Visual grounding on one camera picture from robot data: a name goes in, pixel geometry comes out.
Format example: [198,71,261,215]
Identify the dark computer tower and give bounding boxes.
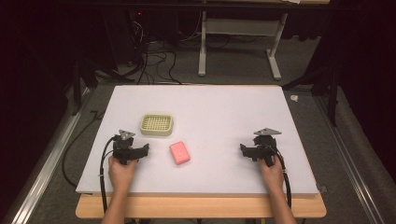
[101,7,149,67]

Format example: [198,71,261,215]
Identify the pale green soap dish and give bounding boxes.
[139,113,175,137]

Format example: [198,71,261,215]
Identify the long black floor cable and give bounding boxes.
[61,109,106,189]

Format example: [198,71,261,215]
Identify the person's left hand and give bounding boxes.
[107,155,138,194]

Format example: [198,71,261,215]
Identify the pink soap bar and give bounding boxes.
[169,140,191,166]

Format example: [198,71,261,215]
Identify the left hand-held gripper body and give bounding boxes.
[111,129,142,166]

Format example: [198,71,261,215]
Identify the aluminium floor rail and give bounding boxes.
[8,87,93,224]
[313,94,389,224]

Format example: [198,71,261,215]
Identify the wooden table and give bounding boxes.
[75,191,328,219]

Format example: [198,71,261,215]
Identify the tangle of black floor cables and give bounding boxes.
[126,12,204,86]

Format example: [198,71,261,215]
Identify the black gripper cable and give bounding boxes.
[270,145,293,209]
[99,135,119,215]

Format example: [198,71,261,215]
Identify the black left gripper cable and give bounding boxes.
[99,135,119,215]

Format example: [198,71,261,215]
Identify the person's right hand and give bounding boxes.
[259,155,286,194]

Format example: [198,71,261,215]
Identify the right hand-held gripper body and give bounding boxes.
[248,127,283,167]

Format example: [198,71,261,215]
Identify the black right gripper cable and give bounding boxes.
[270,145,293,209]

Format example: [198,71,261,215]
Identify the white metal desk frame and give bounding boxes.
[197,10,290,82]

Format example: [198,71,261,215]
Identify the white table board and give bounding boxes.
[75,84,320,198]

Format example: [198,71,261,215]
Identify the black stand legs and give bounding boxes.
[281,61,341,128]
[70,57,136,117]

